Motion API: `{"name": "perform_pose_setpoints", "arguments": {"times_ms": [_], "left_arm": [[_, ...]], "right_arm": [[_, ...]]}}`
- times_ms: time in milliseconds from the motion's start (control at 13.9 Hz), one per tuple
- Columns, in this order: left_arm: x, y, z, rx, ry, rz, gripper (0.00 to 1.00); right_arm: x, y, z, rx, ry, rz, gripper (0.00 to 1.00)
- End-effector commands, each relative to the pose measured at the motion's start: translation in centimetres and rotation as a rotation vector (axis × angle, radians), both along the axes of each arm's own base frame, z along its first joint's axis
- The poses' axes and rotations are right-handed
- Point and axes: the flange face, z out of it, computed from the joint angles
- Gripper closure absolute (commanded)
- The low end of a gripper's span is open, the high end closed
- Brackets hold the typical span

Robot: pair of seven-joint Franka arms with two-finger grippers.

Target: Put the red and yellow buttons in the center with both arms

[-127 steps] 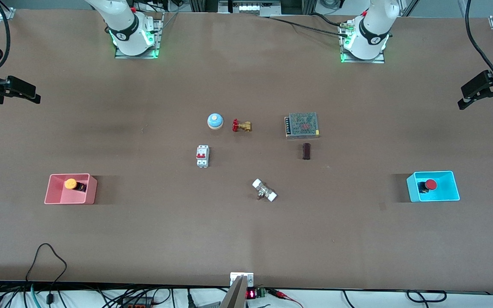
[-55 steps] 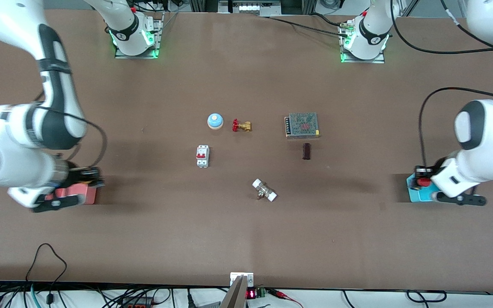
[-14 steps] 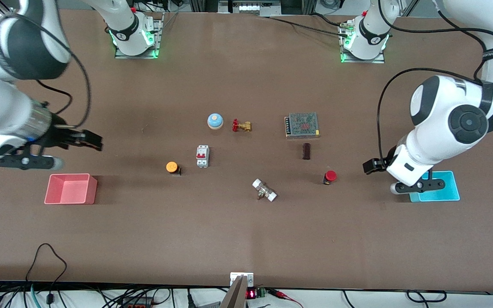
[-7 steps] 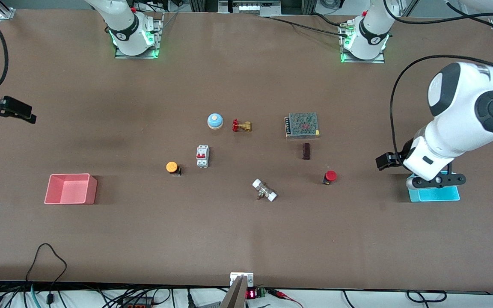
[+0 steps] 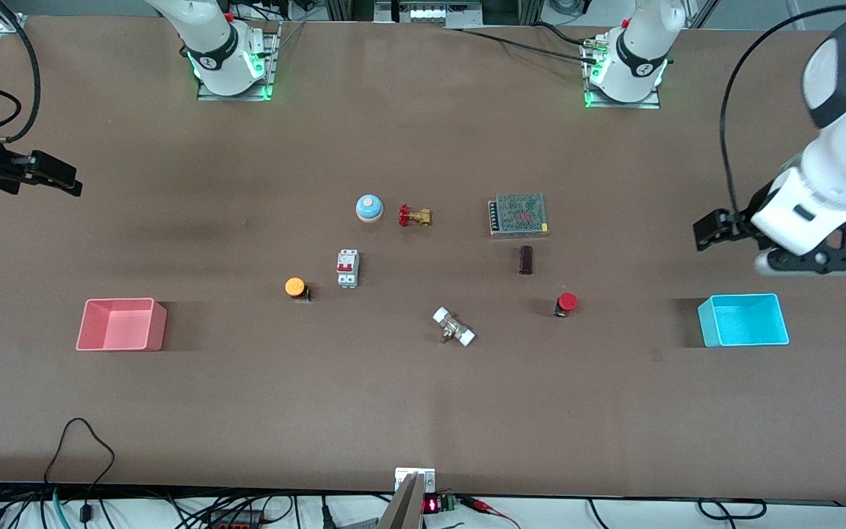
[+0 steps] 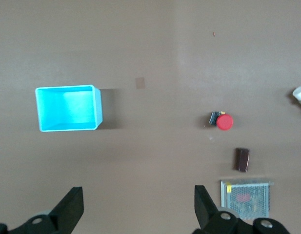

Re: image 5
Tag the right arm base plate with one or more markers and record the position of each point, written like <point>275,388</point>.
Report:
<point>232,97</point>

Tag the silver device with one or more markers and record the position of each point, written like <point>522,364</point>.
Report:
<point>427,13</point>

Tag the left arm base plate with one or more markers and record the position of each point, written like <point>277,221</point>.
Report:
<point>625,105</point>

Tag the cyan plastic bin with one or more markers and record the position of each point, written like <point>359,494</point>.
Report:
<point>742,323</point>

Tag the yellow push button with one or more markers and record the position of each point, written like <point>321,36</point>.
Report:
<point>294,286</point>

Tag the pink plastic bin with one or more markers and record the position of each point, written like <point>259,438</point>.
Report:
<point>122,327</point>

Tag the red push button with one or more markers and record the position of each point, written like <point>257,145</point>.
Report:
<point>568,301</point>

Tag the blue call bell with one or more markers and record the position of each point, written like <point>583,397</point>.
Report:
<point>369,208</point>

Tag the red digit display module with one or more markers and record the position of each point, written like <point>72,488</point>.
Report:
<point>431,505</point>

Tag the metal mesh power supply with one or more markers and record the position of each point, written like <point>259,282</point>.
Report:
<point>520,214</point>

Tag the red clip lead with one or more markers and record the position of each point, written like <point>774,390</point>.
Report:
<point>483,505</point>

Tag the grey aluminium bar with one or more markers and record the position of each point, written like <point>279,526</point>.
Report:
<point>402,510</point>

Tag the dark brown rectangular block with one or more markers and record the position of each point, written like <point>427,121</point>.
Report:
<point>526,260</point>

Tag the aluminium frame profile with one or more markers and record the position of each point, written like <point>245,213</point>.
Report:
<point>12,23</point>

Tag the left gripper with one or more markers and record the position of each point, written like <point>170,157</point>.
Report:
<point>743,221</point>

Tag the metal fitting white ends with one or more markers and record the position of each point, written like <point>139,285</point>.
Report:
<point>454,327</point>

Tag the black power strip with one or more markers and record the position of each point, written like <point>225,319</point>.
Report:
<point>236,522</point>

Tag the white metal mounting plate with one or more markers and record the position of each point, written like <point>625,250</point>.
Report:
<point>402,476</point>

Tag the white circuit breaker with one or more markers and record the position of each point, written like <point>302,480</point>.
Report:
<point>347,268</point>

